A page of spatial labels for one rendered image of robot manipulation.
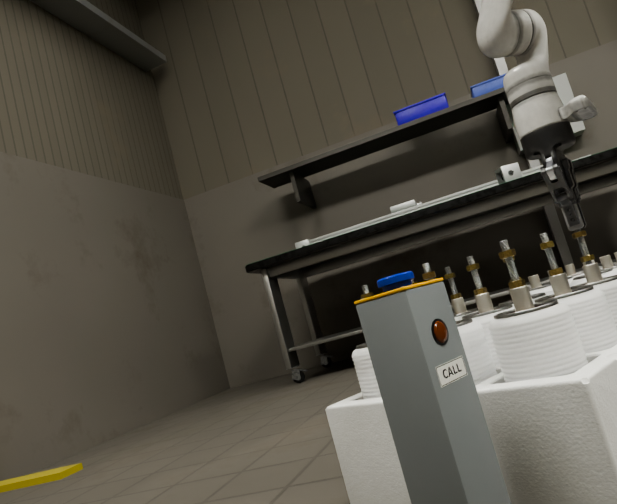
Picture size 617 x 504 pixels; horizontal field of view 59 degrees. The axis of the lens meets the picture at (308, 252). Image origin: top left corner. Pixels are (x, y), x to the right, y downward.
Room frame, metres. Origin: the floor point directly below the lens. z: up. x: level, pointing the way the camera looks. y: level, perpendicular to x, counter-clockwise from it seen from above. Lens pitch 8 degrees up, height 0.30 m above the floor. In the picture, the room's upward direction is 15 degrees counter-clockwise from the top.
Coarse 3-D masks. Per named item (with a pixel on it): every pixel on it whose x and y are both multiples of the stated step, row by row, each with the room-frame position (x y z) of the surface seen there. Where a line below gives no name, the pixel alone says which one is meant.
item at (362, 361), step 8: (360, 352) 0.82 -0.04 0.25; (368, 352) 0.80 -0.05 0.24; (360, 360) 0.82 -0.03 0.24; (368, 360) 0.81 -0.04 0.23; (360, 368) 0.82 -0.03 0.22; (368, 368) 0.81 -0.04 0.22; (360, 376) 0.83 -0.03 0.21; (368, 376) 0.81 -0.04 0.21; (360, 384) 0.84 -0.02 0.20; (368, 384) 0.81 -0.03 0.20; (376, 384) 0.81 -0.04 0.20; (368, 392) 0.82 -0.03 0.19; (376, 392) 0.81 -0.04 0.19
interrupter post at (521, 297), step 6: (516, 288) 0.67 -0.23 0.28; (522, 288) 0.67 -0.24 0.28; (528, 288) 0.67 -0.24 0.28; (510, 294) 0.68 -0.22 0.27; (516, 294) 0.67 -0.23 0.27; (522, 294) 0.67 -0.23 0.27; (528, 294) 0.67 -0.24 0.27; (516, 300) 0.67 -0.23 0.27; (522, 300) 0.67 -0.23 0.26; (528, 300) 0.67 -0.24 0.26; (516, 306) 0.67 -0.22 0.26; (522, 306) 0.67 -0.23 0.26; (528, 306) 0.67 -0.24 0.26; (534, 306) 0.67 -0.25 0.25
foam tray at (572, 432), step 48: (480, 384) 0.69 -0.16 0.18; (528, 384) 0.61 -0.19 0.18; (576, 384) 0.58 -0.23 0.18; (336, 432) 0.84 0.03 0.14; (384, 432) 0.77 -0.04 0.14; (528, 432) 0.62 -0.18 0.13; (576, 432) 0.59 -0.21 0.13; (384, 480) 0.79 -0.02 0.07; (528, 480) 0.64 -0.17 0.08; (576, 480) 0.60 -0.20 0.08
